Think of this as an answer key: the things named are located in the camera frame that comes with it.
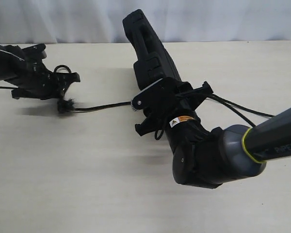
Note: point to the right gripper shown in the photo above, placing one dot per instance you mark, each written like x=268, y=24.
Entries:
x=182, y=110

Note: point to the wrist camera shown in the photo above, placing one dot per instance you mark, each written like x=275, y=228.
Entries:
x=35, y=53
x=152, y=97

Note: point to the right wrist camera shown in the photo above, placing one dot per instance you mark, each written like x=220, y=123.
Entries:
x=152, y=97

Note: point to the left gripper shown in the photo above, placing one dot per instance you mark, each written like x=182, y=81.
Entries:
x=35, y=81

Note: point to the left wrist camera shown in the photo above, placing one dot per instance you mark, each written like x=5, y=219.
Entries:
x=35, y=53

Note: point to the black plastic case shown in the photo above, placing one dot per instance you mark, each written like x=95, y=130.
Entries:
x=153, y=60

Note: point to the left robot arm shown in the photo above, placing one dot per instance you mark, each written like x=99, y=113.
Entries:
x=12, y=57

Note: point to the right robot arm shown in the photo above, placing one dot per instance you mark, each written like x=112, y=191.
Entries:
x=204, y=158

